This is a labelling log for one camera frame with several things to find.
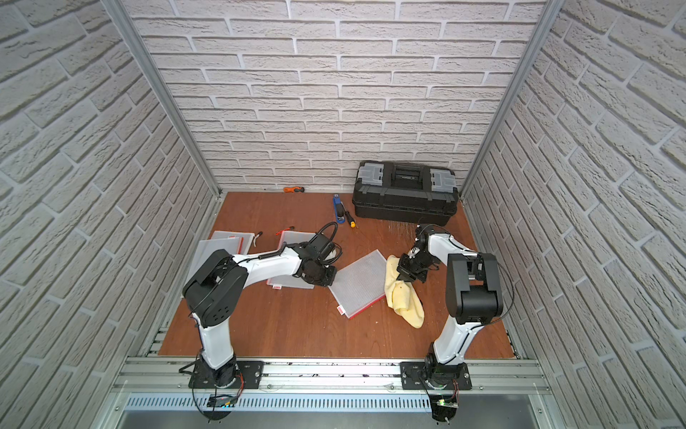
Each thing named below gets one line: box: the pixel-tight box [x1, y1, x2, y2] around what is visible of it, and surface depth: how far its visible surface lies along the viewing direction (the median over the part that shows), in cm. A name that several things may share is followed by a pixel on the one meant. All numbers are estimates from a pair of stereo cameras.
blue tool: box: [334, 193, 345, 225], surface depth 115 cm
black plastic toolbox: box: [351, 159, 461, 226], surface depth 102 cm
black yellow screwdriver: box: [341, 201, 357, 228], surface depth 112 cm
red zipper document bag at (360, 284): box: [327, 249, 388, 320], surface depth 94 cm
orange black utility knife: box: [283, 185, 306, 194], surface depth 124 cm
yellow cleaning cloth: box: [384, 253, 426, 329], surface depth 87 cm
